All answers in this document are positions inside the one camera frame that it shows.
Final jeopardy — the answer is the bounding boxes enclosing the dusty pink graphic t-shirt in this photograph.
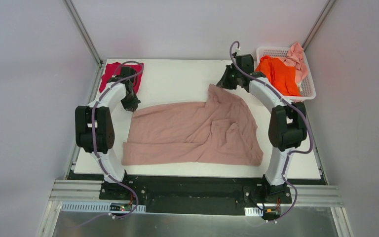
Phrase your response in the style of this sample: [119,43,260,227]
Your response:
[122,85,263,166]

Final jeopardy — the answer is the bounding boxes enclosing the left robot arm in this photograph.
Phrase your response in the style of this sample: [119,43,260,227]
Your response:
[75,64,142,200]

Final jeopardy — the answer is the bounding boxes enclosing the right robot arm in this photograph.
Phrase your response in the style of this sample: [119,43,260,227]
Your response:
[217,53,308,202]

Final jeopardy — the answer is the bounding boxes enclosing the folded red t-shirt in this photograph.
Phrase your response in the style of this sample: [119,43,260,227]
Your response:
[99,62,144,93]

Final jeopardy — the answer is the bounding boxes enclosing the orange t-shirt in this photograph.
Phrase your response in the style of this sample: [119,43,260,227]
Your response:
[255,55,301,97]

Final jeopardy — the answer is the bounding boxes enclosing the light pink crumpled t-shirt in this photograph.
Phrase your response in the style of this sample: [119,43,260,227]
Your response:
[282,42,308,85]

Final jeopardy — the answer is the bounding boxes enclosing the white plastic laundry basket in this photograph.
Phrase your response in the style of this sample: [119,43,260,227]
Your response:
[255,43,316,101]

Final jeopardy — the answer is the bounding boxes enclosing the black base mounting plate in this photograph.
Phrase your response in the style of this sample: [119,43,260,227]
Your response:
[99,175,292,215]

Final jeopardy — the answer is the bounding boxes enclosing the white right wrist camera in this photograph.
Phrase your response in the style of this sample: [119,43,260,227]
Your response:
[234,47,240,56]

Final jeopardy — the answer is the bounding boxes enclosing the left white cable duct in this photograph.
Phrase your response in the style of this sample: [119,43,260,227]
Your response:
[61,201,135,214]

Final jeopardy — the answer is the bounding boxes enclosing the white cable duct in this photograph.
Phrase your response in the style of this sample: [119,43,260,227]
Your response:
[61,201,135,214]
[244,207,264,217]

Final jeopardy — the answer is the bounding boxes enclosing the right white cable duct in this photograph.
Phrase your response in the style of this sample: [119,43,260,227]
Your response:
[244,207,264,217]

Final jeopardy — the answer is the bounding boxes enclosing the aluminium frame rail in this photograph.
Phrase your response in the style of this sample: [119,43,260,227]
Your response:
[49,180,344,207]

